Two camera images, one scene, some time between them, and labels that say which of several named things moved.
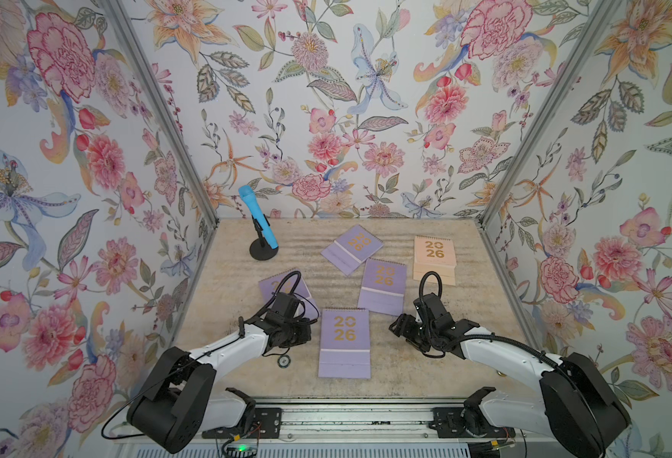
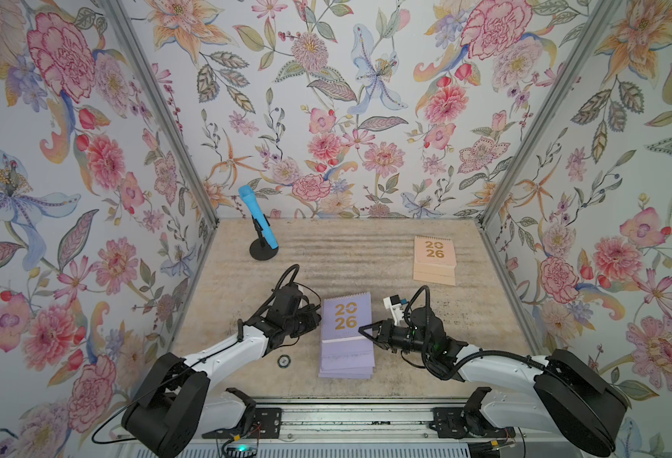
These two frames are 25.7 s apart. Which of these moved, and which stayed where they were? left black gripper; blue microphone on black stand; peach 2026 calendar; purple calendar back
Moved: purple calendar back
Stayed: left black gripper; blue microphone on black stand; peach 2026 calendar
